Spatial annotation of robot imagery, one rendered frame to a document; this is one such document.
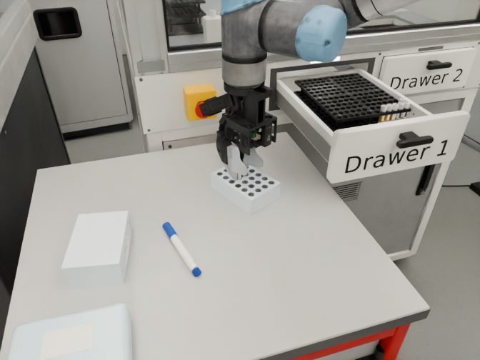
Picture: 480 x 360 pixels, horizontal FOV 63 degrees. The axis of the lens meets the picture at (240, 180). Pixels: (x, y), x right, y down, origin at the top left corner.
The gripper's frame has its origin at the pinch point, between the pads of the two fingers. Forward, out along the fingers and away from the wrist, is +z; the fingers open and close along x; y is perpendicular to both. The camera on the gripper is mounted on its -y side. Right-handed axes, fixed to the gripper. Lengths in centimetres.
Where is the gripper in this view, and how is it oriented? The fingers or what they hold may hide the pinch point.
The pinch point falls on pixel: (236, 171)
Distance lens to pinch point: 80.6
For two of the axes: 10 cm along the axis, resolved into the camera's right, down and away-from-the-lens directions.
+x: 7.4, -4.0, 5.5
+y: 6.8, 4.3, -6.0
